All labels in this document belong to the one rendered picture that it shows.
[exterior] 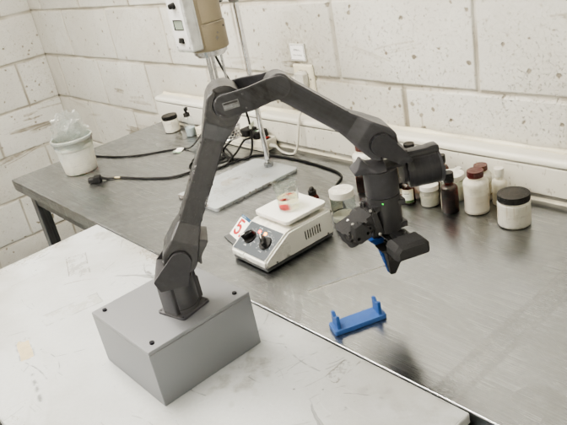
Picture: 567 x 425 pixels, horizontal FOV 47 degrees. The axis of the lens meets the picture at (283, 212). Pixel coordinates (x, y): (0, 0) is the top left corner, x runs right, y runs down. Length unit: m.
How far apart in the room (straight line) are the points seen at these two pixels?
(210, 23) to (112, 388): 0.95
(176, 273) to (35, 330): 0.48
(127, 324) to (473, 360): 0.57
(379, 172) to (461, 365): 0.33
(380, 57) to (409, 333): 0.84
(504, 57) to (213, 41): 0.71
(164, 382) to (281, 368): 0.19
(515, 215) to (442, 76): 0.41
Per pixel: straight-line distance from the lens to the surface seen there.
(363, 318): 1.18
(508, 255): 1.35
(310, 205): 1.44
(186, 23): 1.70
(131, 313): 1.17
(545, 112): 1.53
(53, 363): 1.33
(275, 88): 0.98
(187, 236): 1.05
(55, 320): 1.47
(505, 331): 1.15
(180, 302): 1.10
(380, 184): 1.06
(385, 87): 1.77
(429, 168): 1.08
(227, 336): 1.13
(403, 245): 1.05
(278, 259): 1.39
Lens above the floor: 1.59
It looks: 25 degrees down
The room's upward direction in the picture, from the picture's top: 11 degrees counter-clockwise
